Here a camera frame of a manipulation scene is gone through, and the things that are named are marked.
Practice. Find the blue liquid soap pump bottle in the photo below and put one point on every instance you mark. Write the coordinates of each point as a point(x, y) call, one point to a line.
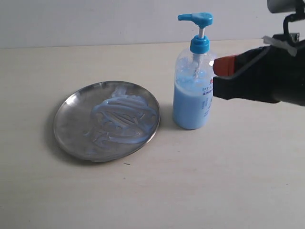
point(193, 81)

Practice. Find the smeared light blue paste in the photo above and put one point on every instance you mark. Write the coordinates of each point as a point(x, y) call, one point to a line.
point(122, 119)

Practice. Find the round stainless steel plate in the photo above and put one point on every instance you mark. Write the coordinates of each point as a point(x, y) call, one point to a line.
point(72, 120)

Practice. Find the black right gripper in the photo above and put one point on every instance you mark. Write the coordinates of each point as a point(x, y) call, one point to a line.
point(281, 80)

